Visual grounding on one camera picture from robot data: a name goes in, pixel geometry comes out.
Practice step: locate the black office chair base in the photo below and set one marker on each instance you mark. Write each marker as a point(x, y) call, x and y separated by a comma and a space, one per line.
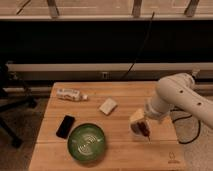
point(6, 76)

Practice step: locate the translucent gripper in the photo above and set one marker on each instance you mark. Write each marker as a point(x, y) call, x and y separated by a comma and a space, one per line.
point(138, 119)

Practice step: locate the white plastic bottle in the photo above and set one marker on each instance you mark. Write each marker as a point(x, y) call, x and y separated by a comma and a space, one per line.
point(71, 94)

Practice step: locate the green glass bowl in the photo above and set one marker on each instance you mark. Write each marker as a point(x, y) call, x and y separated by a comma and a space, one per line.
point(87, 143)

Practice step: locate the black smartphone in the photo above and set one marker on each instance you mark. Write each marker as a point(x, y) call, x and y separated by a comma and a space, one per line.
point(65, 127)

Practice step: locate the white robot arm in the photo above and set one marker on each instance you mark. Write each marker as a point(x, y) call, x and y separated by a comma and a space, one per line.
point(175, 91)

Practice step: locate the white sponge block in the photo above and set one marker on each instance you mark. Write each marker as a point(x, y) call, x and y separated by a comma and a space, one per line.
point(108, 106)

